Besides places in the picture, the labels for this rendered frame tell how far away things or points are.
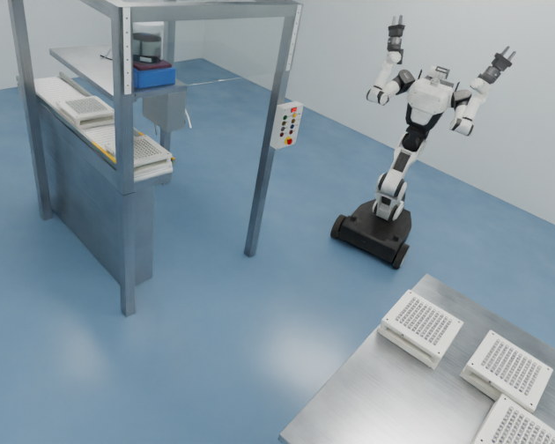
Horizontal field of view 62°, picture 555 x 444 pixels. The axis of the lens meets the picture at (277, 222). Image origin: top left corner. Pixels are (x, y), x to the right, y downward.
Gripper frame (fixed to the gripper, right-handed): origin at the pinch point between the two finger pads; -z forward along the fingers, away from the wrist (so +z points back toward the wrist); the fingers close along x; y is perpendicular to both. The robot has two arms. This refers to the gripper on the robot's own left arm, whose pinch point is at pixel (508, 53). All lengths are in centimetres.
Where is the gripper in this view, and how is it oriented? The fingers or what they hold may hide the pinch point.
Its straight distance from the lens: 321.9
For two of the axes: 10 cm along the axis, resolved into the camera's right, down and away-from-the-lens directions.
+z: -5.3, 7.5, 3.9
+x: -8.4, -4.5, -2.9
